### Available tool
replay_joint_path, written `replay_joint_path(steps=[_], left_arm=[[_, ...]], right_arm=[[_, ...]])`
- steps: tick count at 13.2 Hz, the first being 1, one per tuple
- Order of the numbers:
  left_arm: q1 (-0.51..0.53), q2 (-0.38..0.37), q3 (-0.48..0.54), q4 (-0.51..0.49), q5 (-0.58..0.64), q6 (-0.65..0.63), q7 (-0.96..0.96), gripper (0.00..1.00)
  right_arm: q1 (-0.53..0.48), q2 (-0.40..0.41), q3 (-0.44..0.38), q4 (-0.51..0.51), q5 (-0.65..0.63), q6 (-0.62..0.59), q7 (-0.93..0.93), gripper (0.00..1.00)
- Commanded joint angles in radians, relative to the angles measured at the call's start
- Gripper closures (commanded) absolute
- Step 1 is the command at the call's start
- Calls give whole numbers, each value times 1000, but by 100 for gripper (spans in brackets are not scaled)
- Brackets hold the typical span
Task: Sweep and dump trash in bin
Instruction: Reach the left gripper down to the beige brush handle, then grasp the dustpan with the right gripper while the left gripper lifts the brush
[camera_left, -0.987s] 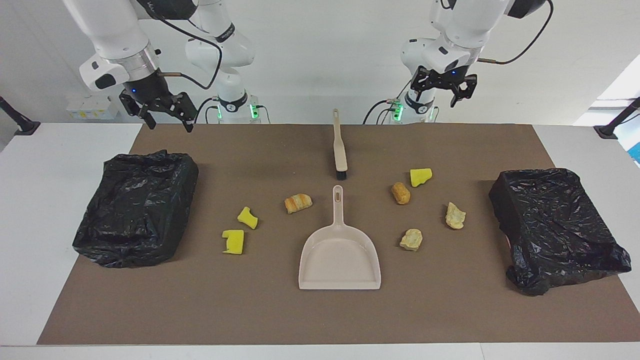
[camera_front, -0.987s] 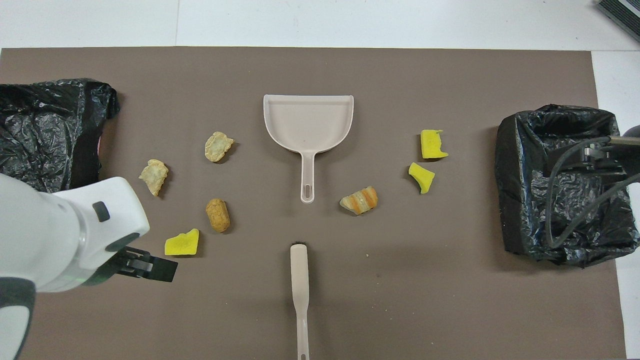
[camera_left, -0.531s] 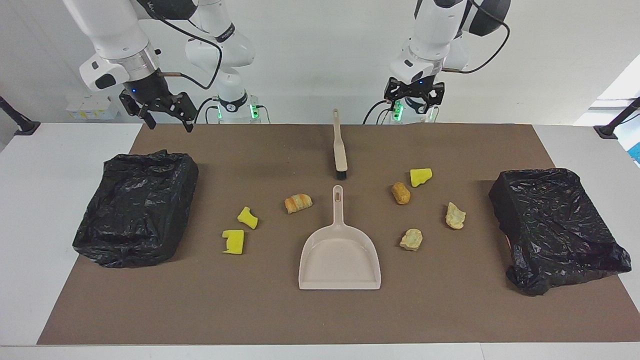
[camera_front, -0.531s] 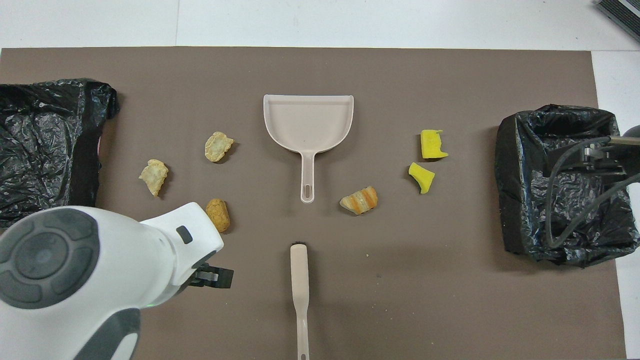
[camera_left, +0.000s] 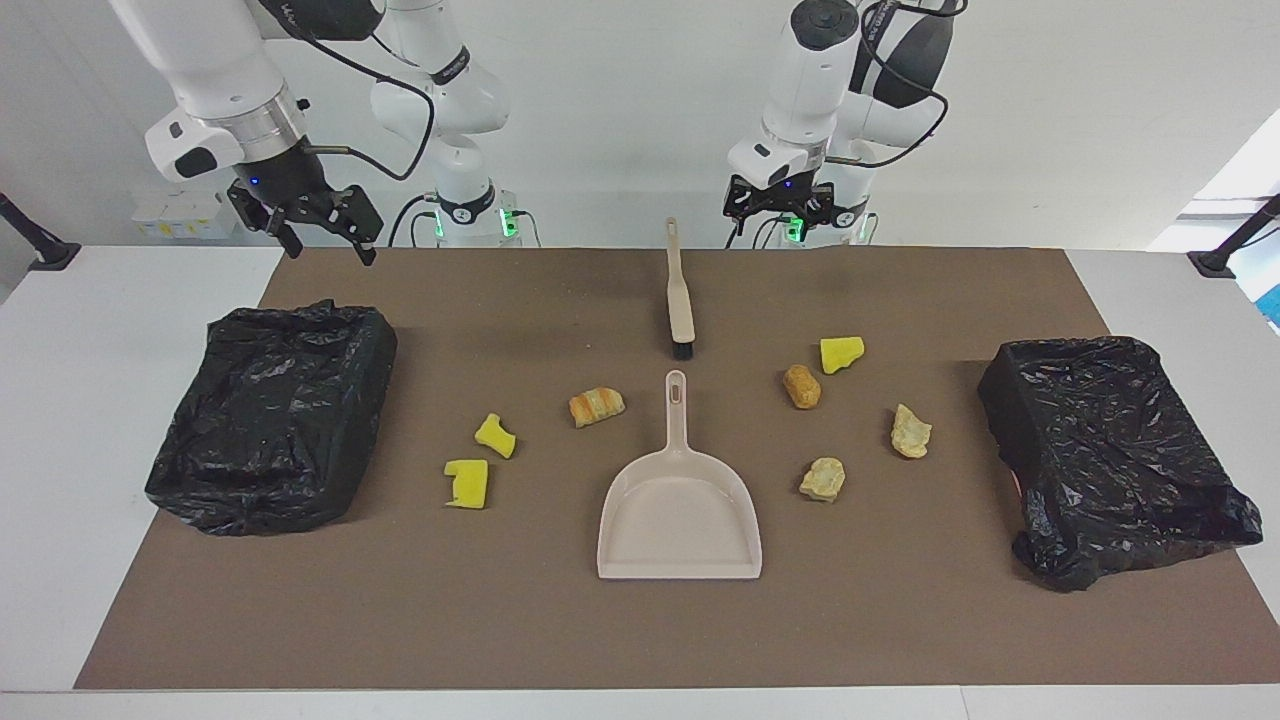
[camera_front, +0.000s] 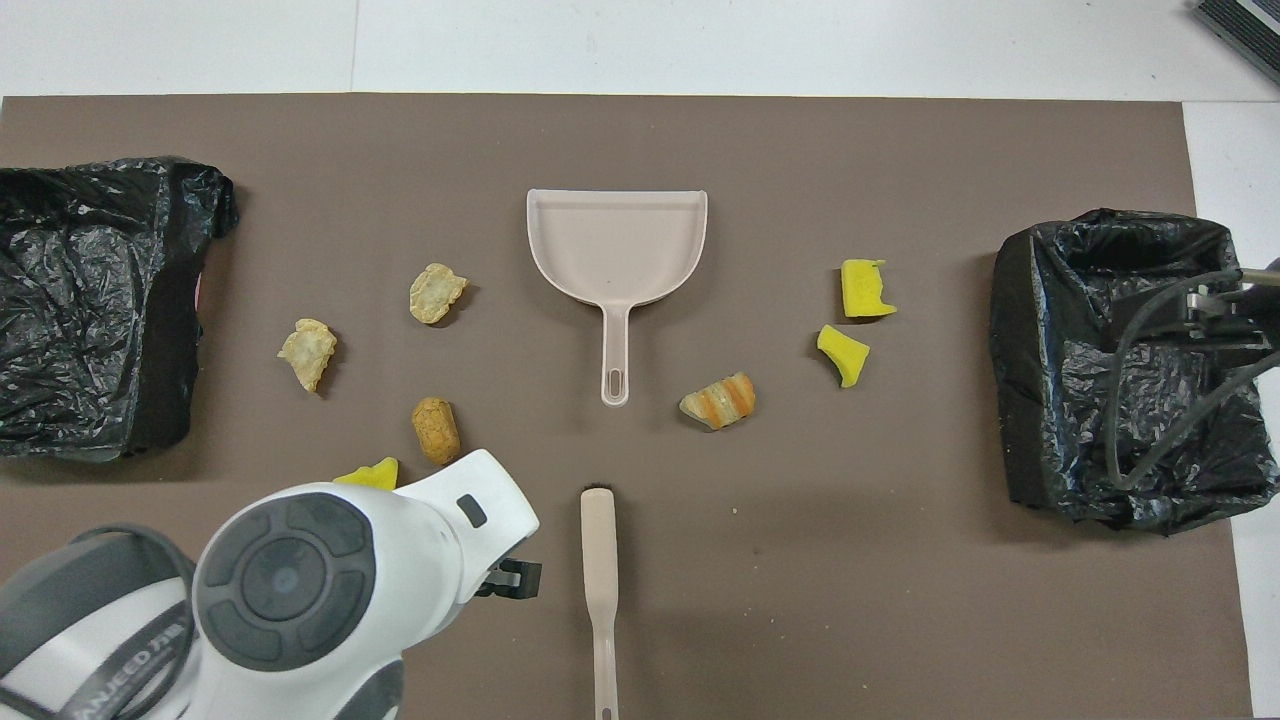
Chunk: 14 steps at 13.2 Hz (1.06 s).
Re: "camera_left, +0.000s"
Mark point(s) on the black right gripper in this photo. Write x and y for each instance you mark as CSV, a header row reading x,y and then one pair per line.
x,y
285,175

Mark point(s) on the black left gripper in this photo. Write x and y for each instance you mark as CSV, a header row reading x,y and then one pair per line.
x,y
780,195

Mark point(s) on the beige hand brush black bristles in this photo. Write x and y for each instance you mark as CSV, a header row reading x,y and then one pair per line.
x,y
680,310

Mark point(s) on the yellow sponge chunk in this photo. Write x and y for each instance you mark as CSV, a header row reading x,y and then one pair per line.
x,y
840,354

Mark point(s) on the brown bread roll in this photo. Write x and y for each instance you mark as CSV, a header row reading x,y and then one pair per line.
x,y
802,388

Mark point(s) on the ridged pale bread piece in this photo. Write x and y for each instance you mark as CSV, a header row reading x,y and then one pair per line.
x,y
910,432

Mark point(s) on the orange striped bread piece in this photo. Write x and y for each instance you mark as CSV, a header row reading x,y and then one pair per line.
x,y
597,407

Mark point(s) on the pale bread chunk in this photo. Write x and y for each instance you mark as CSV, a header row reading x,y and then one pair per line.
x,y
822,480

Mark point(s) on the small yellow sponge piece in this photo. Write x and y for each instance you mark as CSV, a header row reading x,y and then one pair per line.
x,y
494,437

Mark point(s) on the notched yellow sponge block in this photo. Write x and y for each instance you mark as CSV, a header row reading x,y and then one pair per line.
x,y
470,485

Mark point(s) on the beige plastic dustpan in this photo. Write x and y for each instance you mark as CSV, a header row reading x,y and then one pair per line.
x,y
680,520

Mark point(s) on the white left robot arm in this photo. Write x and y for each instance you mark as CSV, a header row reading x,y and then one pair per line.
x,y
815,70

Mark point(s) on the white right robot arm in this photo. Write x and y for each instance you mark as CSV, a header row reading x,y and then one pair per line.
x,y
215,70

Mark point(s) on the black bag lined bin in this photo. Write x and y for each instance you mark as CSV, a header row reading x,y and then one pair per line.
x,y
1110,460
270,430

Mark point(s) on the white box stack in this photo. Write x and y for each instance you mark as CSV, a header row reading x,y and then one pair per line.
x,y
185,215

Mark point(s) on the brown table mat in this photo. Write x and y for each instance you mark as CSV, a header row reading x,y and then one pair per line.
x,y
640,630

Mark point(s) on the blue object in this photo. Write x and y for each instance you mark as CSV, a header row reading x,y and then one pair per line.
x,y
1273,305

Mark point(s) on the black camera stand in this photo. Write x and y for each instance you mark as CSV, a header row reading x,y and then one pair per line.
x,y
45,255
1215,262

